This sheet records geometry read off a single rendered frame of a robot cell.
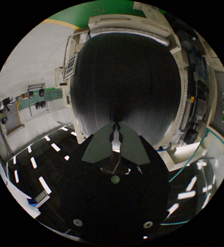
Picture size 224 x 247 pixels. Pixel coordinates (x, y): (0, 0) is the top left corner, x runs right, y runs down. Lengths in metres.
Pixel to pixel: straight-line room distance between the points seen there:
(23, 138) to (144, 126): 12.00
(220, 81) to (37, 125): 12.20
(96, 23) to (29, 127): 11.56
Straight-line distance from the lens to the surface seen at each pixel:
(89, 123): 0.15
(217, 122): 0.58
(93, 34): 0.38
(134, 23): 0.40
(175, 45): 0.40
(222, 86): 0.60
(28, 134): 11.83
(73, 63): 0.18
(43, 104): 5.69
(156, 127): 0.17
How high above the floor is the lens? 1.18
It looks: 24 degrees up
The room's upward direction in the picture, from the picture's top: 180 degrees counter-clockwise
